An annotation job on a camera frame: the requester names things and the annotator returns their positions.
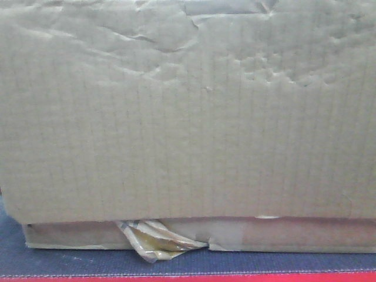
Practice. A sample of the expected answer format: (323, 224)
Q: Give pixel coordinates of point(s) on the worn cardboard box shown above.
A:
(248, 125)

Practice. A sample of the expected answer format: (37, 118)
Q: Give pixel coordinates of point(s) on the red metal frame table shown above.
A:
(294, 277)

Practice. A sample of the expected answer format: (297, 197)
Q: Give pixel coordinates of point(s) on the peeling packing tape strip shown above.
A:
(153, 241)

